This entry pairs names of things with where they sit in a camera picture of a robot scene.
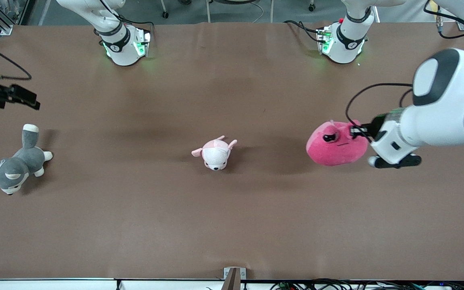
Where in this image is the black cable tangle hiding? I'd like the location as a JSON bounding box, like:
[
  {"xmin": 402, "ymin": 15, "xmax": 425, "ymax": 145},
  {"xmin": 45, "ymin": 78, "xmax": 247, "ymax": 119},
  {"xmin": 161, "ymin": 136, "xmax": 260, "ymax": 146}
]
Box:
[{"xmin": 270, "ymin": 278, "xmax": 464, "ymax": 290}]

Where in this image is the white pink dog plush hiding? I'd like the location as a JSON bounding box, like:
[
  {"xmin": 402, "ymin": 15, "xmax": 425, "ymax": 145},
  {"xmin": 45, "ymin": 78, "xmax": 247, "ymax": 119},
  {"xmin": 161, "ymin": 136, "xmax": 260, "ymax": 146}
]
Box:
[{"xmin": 191, "ymin": 135, "xmax": 238, "ymax": 171}]

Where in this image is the round pink plush toy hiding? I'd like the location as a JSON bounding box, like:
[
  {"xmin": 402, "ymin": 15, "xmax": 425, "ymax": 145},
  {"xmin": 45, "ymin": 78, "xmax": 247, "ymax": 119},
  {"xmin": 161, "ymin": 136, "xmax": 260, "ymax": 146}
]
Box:
[{"xmin": 306, "ymin": 120, "xmax": 369, "ymax": 167}]

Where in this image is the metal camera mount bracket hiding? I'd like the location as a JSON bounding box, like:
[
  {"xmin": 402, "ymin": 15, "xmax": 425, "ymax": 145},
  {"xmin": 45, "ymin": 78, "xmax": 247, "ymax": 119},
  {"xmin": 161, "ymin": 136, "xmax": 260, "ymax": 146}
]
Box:
[{"xmin": 223, "ymin": 267, "xmax": 247, "ymax": 290}]

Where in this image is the black left arm base cable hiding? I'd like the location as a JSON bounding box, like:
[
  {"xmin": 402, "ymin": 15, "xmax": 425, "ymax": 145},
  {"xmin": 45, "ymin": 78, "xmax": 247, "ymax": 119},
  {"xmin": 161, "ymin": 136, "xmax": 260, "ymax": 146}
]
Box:
[{"xmin": 284, "ymin": 19, "xmax": 322, "ymax": 44}]

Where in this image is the grey husky plush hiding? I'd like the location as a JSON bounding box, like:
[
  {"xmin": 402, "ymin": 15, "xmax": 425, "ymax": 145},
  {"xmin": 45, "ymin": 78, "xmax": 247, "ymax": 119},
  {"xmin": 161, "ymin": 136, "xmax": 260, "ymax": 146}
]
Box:
[{"xmin": 0, "ymin": 124, "xmax": 54, "ymax": 196}]

